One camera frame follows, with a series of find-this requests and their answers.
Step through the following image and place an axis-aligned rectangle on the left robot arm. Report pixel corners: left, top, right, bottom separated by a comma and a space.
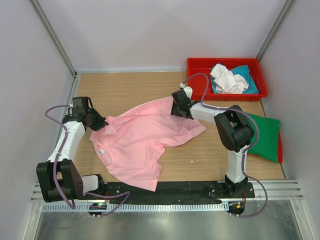
36, 108, 108, 209

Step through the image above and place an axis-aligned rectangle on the red plastic bin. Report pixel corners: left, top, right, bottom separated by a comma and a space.
186, 57, 269, 102

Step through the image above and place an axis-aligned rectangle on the aluminium frame rail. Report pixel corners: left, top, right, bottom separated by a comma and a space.
30, 179, 304, 203

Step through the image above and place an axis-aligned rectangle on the white slotted cable duct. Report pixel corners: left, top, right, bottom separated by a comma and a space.
42, 202, 229, 213

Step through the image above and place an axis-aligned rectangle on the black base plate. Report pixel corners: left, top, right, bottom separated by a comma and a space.
93, 181, 256, 204

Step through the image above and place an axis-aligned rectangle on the green folded t-shirt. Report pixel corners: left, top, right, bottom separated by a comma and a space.
248, 113, 281, 163

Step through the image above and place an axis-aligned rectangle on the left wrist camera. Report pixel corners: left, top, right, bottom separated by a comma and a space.
70, 96, 93, 115

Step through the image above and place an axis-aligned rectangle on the white crumpled t-shirt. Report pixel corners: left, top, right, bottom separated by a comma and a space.
210, 63, 250, 94

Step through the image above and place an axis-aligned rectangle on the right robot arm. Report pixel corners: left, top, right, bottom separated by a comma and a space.
171, 99, 255, 196

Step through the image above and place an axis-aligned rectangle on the pink t-shirt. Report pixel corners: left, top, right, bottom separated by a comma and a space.
89, 97, 206, 192

